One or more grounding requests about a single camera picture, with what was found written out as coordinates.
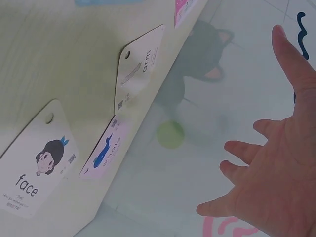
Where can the pink printed card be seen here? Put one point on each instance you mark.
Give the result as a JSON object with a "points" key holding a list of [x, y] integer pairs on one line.
{"points": [[181, 11]]}

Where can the person's right thumb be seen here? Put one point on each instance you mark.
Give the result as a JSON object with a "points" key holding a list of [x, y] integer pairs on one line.
{"points": [[290, 58]]}

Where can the light blue flat object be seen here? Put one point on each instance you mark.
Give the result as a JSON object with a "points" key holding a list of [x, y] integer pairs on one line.
{"points": [[108, 2]]}

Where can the white card with face picture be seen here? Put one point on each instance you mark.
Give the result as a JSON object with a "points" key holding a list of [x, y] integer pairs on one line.
{"points": [[27, 158]]}

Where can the person's right hand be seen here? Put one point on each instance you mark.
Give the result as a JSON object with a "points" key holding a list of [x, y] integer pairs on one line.
{"points": [[279, 172]]}

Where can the card with blue whale picture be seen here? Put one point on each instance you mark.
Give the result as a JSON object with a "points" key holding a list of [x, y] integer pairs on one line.
{"points": [[102, 153]]}

